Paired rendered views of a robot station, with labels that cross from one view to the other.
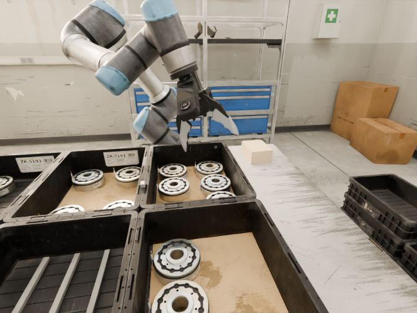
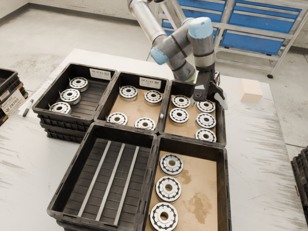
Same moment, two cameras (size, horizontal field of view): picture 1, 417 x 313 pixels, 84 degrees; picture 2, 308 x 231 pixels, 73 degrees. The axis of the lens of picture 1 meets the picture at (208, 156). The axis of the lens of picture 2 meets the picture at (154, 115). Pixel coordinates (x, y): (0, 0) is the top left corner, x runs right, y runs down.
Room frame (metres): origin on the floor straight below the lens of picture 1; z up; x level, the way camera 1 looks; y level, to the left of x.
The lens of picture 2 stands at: (-0.10, 0.04, 1.65)
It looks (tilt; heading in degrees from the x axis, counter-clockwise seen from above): 48 degrees down; 16
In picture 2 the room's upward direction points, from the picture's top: 6 degrees clockwise
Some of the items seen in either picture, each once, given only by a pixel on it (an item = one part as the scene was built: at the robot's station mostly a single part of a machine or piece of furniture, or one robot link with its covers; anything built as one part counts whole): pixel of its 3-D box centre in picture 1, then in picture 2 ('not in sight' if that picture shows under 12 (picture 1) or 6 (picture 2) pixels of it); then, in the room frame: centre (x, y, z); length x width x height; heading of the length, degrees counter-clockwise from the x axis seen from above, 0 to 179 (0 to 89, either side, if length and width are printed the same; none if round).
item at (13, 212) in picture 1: (96, 176); (135, 99); (0.61, 0.35, 0.92); 0.40 x 0.30 x 0.02; 9
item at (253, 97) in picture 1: (239, 111); (257, 29); (2.63, -0.36, 0.60); 0.72 x 0.03 x 0.56; 98
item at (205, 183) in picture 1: (215, 182); (206, 120); (0.68, -0.02, 0.86); 0.10 x 0.10 x 0.01
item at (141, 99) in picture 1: (169, 113); (190, 19); (2.52, 0.43, 0.60); 0.72 x 0.03 x 0.56; 98
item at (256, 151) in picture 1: (255, 151); (249, 90); (1.20, -0.27, 0.74); 0.16 x 0.12 x 0.07; 12
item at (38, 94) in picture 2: not in sight; (47, 98); (0.60, 0.95, 0.70); 0.33 x 0.23 x 0.01; 8
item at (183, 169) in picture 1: (173, 169); (181, 101); (0.76, 0.13, 0.86); 0.10 x 0.10 x 0.01
